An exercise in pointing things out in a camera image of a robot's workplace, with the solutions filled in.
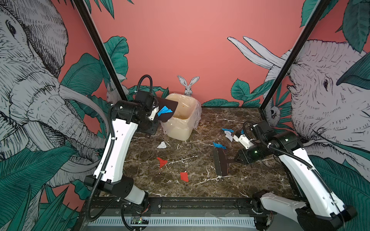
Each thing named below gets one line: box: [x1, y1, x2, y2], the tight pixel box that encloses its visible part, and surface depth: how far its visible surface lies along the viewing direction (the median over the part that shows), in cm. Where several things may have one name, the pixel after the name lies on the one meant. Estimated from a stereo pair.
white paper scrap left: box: [156, 141, 167, 149], surface depth 97 cm
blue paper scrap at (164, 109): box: [157, 105, 173, 118], surface depth 74 cm
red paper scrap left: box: [156, 156, 168, 169], surface depth 92 cm
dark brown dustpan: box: [155, 96, 179, 123], surface depth 75 cm
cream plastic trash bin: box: [160, 92, 198, 142], surface depth 92 cm
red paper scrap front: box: [180, 172, 190, 183], surface depth 86 cm
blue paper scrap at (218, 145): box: [212, 141, 227, 150], surface depth 100 cm
